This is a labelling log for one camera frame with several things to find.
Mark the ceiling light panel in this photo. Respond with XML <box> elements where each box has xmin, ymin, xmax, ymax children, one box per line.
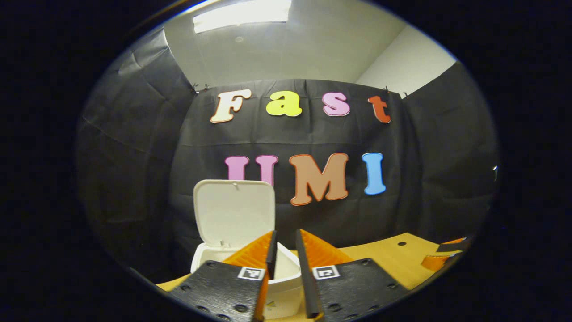
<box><xmin>193</xmin><ymin>0</ymin><xmax>292</xmax><ymax>34</ymax></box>

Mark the black backdrop cloth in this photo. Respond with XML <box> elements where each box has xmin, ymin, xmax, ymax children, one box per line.
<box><xmin>76</xmin><ymin>27</ymin><xmax>500</xmax><ymax>287</ymax></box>

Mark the white desktop garbage bin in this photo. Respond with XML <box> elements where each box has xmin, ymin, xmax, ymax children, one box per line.
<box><xmin>191</xmin><ymin>179</ymin><xmax>304</xmax><ymax>319</ymax></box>

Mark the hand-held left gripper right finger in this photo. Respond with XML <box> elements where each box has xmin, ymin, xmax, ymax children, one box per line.
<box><xmin>295</xmin><ymin>229</ymin><xmax>409</xmax><ymax>320</ymax></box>

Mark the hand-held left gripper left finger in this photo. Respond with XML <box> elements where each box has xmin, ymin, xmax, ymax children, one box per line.
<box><xmin>168</xmin><ymin>230</ymin><xmax>278</xmax><ymax>322</ymax></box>

